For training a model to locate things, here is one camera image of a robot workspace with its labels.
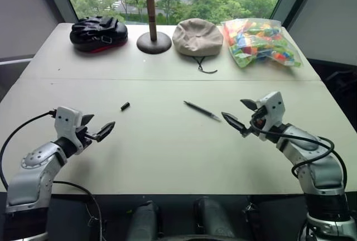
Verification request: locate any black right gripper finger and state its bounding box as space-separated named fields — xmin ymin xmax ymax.
xmin=240 ymin=98 xmax=259 ymax=111
xmin=220 ymin=111 xmax=249 ymax=138

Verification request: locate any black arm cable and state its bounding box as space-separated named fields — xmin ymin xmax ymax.
xmin=249 ymin=118 xmax=348 ymax=194
xmin=0 ymin=109 xmax=58 ymax=192

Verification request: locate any clear bag of colourful blocks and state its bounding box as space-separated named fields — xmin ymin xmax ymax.
xmin=220 ymin=17 xmax=303 ymax=69

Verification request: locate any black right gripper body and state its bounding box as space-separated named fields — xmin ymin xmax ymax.
xmin=246 ymin=106 xmax=267 ymax=136

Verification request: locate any brown wooden hat stand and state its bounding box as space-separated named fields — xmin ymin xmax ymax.
xmin=132 ymin=0 xmax=172 ymax=55

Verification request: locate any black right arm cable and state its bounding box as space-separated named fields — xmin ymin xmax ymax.
xmin=249 ymin=118 xmax=348 ymax=194

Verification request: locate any thin black cable under table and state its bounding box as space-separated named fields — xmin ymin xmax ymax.
xmin=52 ymin=180 xmax=104 ymax=241

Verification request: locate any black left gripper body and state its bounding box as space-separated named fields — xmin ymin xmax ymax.
xmin=74 ymin=125 xmax=96 ymax=147

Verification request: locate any dark rounded shape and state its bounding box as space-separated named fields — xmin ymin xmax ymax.
xmin=130 ymin=200 xmax=160 ymax=241
xmin=193 ymin=197 xmax=235 ymax=239

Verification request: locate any grey metal rail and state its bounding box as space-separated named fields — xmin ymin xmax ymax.
xmin=0 ymin=58 xmax=33 ymax=68

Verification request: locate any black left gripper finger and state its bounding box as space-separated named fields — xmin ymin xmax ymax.
xmin=81 ymin=114 xmax=95 ymax=127
xmin=93 ymin=121 xmax=116 ymax=142

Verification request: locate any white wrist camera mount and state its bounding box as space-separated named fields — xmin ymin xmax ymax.
xmin=54 ymin=107 xmax=84 ymax=153
xmin=254 ymin=91 xmax=287 ymax=142

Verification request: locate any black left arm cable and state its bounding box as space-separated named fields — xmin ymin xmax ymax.
xmin=0 ymin=109 xmax=58 ymax=192

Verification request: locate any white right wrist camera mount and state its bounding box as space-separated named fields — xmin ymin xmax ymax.
xmin=254 ymin=91 xmax=287 ymax=142

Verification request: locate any black uncapped pen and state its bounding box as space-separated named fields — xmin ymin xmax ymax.
xmin=182 ymin=100 xmax=223 ymax=122

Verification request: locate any beige fabric hat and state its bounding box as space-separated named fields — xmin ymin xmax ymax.
xmin=172 ymin=18 xmax=225 ymax=74

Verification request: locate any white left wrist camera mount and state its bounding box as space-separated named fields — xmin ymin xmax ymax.
xmin=54 ymin=107 xmax=84 ymax=153

